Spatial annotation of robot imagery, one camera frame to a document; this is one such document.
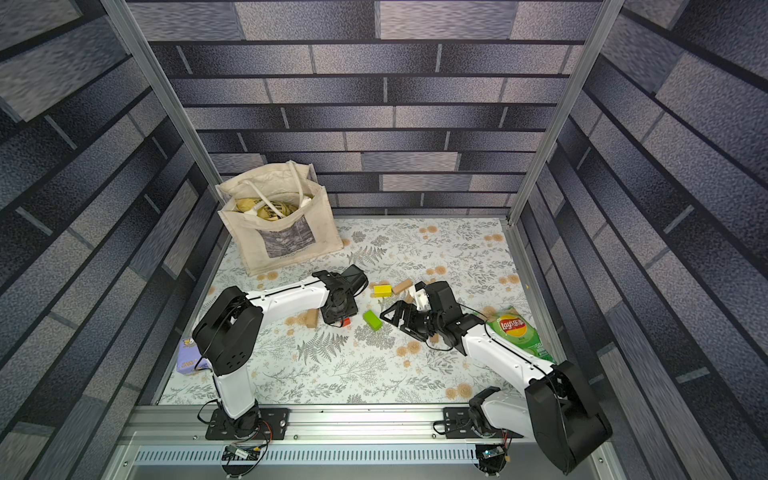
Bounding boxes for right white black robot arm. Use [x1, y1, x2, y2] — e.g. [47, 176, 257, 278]
[380, 281, 613, 475]

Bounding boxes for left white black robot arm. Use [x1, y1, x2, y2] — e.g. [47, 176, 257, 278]
[192, 265, 368, 440]

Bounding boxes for natural wood block centre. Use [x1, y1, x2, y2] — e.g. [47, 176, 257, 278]
[392, 279, 413, 295]

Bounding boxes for natural wood block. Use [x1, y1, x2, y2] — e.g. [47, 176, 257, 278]
[304, 309, 319, 329]
[392, 279, 413, 295]

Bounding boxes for natural wood block left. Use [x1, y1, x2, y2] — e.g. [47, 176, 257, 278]
[304, 309, 319, 329]

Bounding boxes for green block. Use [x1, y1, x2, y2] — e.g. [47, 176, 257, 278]
[362, 310, 383, 331]

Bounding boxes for yellow block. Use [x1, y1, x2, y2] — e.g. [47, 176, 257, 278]
[372, 284, 393, 298]

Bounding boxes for green chips bag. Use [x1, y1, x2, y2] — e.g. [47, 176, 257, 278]
[486, 306, 554, 363]

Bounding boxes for beige canvas tote bag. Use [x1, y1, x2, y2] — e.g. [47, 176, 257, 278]
[216, 161, 343, 276]

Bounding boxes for right circuit board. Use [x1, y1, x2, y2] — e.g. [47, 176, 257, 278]
[476, 444, 507, 463]

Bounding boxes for circuit board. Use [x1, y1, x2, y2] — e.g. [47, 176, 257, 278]
[476, 444, 507, 463]
[221, 444, 262, 463]

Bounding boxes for purple tissue pack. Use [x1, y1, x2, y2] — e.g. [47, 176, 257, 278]
[176, 338, 211, 375]

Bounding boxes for left circuit board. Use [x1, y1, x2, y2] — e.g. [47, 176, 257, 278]
[221, 444, 262, 463]

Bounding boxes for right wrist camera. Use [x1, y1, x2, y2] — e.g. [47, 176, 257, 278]
[408, 282, 431, 312]

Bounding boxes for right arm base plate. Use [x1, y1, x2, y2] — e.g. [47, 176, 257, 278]
[432, 406, 523, 439]

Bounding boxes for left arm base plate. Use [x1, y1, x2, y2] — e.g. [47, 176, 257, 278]
[205, 407, 291, 441]

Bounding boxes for aluminium front rail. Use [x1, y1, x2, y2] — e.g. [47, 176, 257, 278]
[103, 404, 564, 479]

